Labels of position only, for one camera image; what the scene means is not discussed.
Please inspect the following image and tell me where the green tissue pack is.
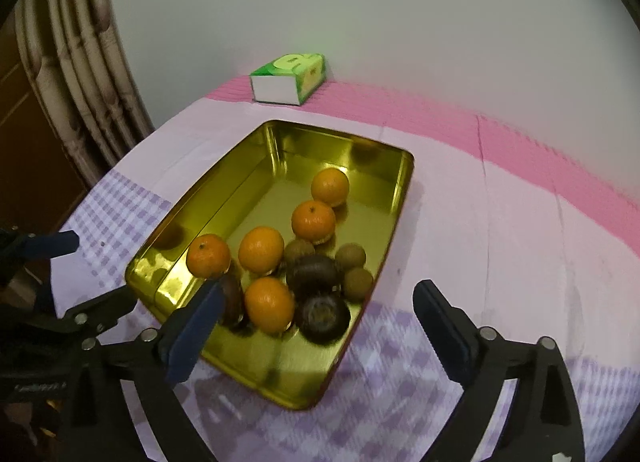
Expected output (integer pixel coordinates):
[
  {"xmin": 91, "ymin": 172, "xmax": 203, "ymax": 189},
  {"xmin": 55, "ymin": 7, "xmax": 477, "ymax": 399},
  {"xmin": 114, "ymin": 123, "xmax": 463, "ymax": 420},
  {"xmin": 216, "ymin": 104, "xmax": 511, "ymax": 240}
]
[{"xmin": 250, "ymin": 52, "xmax": 327, "ymax": 106}]

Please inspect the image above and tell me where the orange mandarin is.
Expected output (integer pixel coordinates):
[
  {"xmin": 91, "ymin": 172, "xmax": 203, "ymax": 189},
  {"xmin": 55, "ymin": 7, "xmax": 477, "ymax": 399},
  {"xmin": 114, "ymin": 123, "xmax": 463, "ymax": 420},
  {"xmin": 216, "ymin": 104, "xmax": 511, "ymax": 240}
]
[
  {"xmin": 244, "ymin": 276, "xmax": 296, "ymax": 334},
  {"xmin": 311, "ymin": 168, "xmax": 350, "ymax": 208},
  {"xmin": 291, "ymin": 200, "xmax": 337, "ymax": 243},
  {"xmin": 238, "ymin": 226, "xmax": 285, "ymax": 276},
  {"xmin": 186, "ymin": 234, "xmax": 232, "ymax": 279}
]

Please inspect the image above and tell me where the brown wooden door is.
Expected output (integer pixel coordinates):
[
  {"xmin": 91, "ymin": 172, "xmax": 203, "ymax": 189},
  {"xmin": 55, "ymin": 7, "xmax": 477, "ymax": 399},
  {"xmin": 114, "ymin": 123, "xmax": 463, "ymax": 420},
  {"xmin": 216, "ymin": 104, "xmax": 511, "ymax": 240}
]
[{"xmin": 0, "ymin": 26, "xmax": 91, "ymax": 237}]

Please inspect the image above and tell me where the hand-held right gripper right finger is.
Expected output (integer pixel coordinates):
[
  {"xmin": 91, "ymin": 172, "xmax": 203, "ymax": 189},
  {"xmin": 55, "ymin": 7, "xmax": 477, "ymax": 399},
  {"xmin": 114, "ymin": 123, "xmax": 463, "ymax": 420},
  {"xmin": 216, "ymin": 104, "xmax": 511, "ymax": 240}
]
[{"xmin": 412, "ymin": 279, "xmax": 586, "ymax": 462}]

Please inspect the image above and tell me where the pink purple checked tablecloth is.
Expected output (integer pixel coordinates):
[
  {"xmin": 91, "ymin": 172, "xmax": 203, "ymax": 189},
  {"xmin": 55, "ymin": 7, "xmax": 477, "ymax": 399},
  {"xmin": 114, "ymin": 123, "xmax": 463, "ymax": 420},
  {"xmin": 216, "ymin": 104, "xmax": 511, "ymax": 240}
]
[{"xmin": 50, "ymin": 76, "xmax": 640, "ymax": 462}]

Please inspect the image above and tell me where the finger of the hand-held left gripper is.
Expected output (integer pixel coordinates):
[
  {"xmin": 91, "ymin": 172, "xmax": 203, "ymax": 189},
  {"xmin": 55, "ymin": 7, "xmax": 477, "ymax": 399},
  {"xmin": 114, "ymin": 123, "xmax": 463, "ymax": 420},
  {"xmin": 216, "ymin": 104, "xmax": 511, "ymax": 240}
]
[
  {"xmin": 0, "ymin": 230, "xmax": 80, "ymax": 273},
  {"xmin": 60, "ymin": 287, "xmax": 137, "ymax": 337}
]

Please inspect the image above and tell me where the brown longan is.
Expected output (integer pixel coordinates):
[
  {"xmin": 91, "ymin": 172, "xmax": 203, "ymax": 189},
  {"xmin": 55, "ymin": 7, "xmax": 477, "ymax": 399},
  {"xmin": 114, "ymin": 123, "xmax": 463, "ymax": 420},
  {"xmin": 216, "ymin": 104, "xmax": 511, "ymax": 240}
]
[
  {"xmin": 335, "ymin": 243, "xmax": 367, "ymax": 271},
  {"xmin": 342, "ymin": 267, "xmax": 374, "ymax": 301},
  {"xmin": 284, "ymin": 239, "xmax": 316, "ymax": 265}
]

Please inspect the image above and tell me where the gold metal tin box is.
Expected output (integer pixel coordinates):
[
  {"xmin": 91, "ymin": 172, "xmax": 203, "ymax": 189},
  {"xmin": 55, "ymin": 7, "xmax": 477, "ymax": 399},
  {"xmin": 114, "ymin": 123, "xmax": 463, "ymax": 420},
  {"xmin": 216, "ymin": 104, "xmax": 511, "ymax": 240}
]
[{"xmin": 124, "ymin": 119, "xmax": 416, "ymax": 411}]

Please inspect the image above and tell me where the beige patterned curtain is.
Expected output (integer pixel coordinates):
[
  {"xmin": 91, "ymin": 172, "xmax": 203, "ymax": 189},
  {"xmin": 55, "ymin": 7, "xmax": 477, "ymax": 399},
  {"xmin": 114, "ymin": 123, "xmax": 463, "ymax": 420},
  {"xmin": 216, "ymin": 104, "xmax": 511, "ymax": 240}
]
[{"xmin": 14, "ymin": 0, "xmax": 155, "ymax": 187}]

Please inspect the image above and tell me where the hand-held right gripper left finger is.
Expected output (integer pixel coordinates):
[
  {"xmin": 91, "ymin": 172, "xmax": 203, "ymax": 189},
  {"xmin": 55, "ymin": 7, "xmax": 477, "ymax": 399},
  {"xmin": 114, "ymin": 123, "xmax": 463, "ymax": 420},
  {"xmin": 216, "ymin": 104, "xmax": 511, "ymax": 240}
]
[{"xmin": 59, "ymin": 279, "xmax": 226, "ymax": 462}]

